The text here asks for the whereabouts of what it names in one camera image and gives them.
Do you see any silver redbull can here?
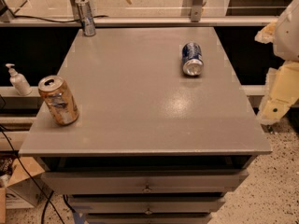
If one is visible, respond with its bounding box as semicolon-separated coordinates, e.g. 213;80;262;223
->
75;0;96;36

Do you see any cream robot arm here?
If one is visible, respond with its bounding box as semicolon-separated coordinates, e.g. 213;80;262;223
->
255;0;299;125

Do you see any blue pepsi can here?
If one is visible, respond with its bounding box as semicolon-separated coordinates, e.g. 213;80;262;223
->
182;42;204;77

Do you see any orange soda can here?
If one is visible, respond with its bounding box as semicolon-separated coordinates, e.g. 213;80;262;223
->
38;76;79;126

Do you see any grey drawer cabinet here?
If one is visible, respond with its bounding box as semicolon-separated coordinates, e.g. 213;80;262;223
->
20;27;271;224

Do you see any white pump bottle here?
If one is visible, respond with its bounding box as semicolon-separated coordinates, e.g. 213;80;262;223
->
6;63;32;96

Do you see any cardboard box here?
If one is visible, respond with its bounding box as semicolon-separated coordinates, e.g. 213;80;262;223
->
1;157;44;210

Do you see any black cable on ledge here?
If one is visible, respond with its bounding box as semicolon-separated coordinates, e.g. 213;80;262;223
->
13;14;109;24

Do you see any black floor cable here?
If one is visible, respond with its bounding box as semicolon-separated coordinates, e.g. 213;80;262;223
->
0;124;66;224

